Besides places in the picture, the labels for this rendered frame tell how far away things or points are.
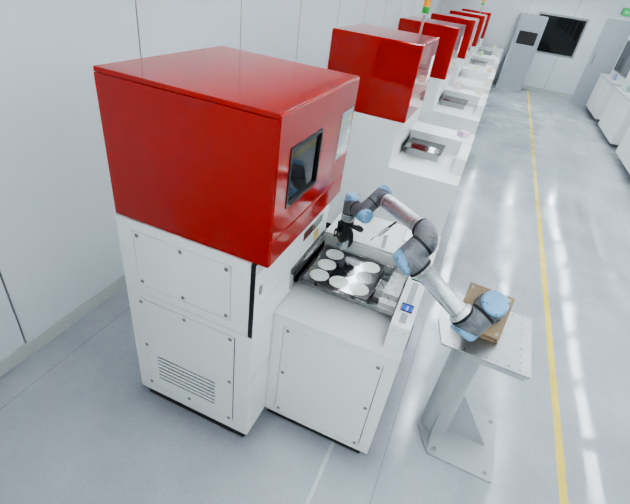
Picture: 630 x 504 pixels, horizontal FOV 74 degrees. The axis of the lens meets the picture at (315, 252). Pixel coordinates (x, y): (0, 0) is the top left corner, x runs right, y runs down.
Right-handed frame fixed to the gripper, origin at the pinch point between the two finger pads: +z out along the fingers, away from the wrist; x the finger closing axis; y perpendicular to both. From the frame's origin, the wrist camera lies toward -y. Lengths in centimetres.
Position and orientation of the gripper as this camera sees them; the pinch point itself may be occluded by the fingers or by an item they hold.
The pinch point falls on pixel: (344, 249)
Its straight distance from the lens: 236.5
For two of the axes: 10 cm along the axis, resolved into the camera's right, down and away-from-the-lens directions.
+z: -1.3, 8.2, 5.6
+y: -8.1, 2.4, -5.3
